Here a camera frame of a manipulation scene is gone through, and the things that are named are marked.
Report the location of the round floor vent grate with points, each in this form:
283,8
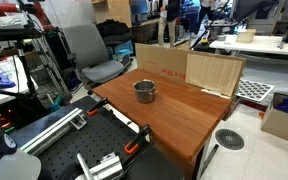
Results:
229,139

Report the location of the small wooden box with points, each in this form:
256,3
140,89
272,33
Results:
246,35

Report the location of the black bag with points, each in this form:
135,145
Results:
112,30

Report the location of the black table leg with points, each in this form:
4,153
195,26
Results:
210,157

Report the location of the plywood board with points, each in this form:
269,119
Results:
214,73

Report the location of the white perforated tray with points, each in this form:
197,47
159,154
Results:
254,90

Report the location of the brown printed cardboard barrier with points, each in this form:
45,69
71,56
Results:
160,61

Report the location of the black light stand pole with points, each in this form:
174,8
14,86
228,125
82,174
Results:
209,25

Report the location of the long aluminium extrusion rail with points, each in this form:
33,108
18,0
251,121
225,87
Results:
50,131

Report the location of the black perforated breadboard table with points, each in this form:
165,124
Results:
94,140

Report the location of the open cardboard box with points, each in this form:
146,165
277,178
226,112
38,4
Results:
280,126

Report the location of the white work table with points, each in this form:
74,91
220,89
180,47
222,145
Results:
260,45

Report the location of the white robot base black band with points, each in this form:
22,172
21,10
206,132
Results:
4,166

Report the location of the blue cloth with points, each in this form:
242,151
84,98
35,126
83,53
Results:
2,80

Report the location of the tall cardboard box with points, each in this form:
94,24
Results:
115,11

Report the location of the aluminium extrusion rail with bracket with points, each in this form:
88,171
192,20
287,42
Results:
107,166

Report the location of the red robot arm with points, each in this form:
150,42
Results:
7,7

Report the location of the teal tool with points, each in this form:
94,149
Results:
55,104

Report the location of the person in dark jacket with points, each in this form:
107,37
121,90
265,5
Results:
170,13

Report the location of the person in white top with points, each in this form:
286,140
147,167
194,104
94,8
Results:
204,10

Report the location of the grey office chair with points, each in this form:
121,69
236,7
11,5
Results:
87,50

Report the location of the black tripod stand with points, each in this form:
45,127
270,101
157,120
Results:
25,70

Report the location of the black photo umbrella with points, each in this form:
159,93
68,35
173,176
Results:
250,8

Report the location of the silver metal pot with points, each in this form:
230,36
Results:
145,95

